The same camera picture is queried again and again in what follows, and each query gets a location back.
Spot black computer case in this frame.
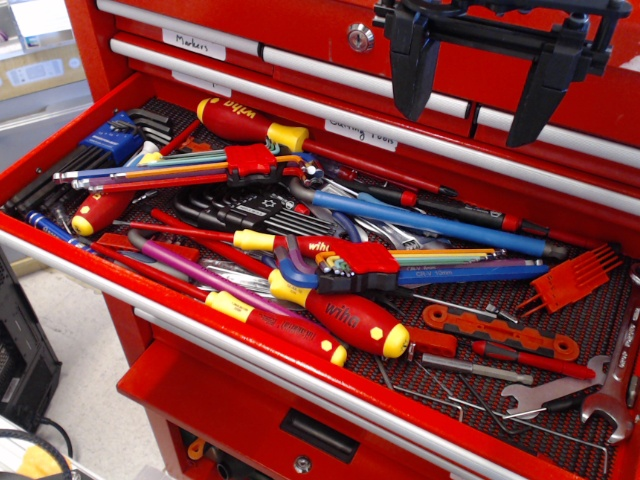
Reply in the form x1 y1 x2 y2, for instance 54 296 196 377
1 256 62 433

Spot left red yellow screwdriver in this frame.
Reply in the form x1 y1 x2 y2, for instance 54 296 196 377
71 191 135 236

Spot silver bit extension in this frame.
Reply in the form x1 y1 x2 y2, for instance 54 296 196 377
419 354 534 385

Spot blue holder black hex keys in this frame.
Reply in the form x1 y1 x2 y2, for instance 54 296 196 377
4 109 172 217

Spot large red yellow Wiha screwdriver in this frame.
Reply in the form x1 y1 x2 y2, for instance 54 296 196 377
196 97 457 197

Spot purple sleeved hex key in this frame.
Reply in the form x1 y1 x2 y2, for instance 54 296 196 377
127 229 308 321

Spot blue pen screwdriver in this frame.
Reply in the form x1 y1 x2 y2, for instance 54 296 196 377
26 211 96 254

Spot white Markers label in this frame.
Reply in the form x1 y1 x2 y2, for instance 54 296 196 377
162 29 226 61

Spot rainbow allen key set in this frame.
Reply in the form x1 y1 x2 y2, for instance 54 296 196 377
52 142 322 193
273 236 549 294

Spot black red slim screwdriver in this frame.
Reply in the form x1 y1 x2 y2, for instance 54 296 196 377
337 179 603 249

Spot slim red yellow screwdriver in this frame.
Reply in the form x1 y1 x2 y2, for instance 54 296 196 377
92 242 347 367

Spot red tool chest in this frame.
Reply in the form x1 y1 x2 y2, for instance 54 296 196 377
63 0 640 480

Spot silver cabinet lock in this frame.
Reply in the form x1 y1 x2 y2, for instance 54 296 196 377
347 23 375 53

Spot white Cutting Tools label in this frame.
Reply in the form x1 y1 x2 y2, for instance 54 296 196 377
324 119 398 152

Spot long thin silver hex key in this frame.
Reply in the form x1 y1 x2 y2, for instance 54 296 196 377
392 384 610 476

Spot silver open-end wrench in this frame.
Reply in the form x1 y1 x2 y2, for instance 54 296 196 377
581 263 639 445

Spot front red yellow Wiha screwdriver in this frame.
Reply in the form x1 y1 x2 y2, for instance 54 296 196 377
149 208 411 360

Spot open red drawer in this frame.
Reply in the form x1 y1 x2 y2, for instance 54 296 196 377
1 68 639 479

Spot middle red yellow screwdriver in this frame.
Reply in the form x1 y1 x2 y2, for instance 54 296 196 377
113 220 350 257

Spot flat thin silver spanner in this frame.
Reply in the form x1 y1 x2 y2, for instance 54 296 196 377
501 355 610 419

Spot black Torx key set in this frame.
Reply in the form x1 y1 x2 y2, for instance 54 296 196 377
173 186 337 236

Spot small red precision screwdriver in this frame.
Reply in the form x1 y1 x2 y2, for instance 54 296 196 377
472 341 596 380

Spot thin black hex key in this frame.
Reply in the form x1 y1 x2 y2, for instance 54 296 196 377
457 372 589 437

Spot orange comb-like tool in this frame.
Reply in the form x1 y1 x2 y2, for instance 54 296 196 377
516 245 622 316

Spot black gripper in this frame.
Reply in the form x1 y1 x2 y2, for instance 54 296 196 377
374 1 632 148

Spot large blue sleeved hex key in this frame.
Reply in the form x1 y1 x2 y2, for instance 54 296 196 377
289 177 568 260

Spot orange black key holder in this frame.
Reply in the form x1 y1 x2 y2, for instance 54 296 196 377
422 305 581 361

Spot silver adjustable wrench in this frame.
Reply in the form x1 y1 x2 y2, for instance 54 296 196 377
321 180 452 250

